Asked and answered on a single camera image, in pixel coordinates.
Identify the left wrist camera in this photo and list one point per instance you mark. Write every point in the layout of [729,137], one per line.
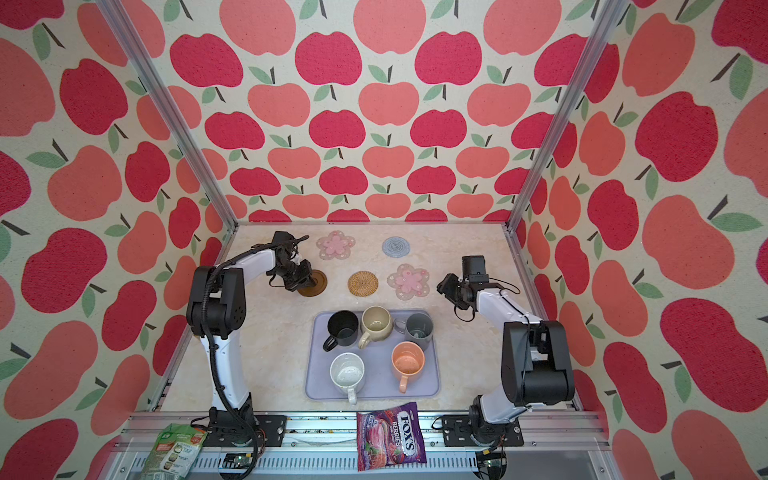
[283,240]

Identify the peach orange mug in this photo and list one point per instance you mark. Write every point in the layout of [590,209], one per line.
[408,361]

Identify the right corner aluminium post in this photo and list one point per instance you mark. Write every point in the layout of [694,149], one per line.
[601,34]

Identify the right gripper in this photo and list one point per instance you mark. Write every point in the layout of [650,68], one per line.
[445,286]

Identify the aluminium front rail frame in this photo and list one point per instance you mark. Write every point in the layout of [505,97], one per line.
[544,444]

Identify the grey mug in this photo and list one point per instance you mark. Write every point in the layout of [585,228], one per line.
[417,328]

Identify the woven rattan round coaster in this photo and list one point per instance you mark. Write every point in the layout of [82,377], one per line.
[363,283]

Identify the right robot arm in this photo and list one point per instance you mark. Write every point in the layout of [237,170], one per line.
[535,360]

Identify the brown wooden round coaster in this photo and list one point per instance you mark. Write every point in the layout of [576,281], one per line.
[316,284]

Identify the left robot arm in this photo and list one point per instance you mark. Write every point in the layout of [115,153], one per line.
[217,310]

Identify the purple Fox's candy bag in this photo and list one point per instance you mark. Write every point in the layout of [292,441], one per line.
[389,437]

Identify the lavender tray mat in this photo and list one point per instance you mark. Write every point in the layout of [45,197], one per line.
[379,381]

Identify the corner aluminium post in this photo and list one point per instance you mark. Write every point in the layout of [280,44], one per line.
[601,34]
[129,39]

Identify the white mug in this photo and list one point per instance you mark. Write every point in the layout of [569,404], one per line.
[347,372]

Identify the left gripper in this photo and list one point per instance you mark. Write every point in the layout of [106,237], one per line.
[306,279]

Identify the black mug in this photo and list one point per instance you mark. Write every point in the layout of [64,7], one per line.
[343,329]

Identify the green snack packet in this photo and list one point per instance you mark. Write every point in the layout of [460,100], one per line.
[174,453]

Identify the grey woven round coaster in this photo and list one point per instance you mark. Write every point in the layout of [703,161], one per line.
[396,247]

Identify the pink flower coaster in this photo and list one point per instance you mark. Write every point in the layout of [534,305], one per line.
[335,245]
[409,282]

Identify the left corner aluminium post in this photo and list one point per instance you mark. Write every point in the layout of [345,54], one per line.
[129,39]

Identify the cream beige mug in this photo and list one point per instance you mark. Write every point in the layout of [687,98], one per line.
[376,324]

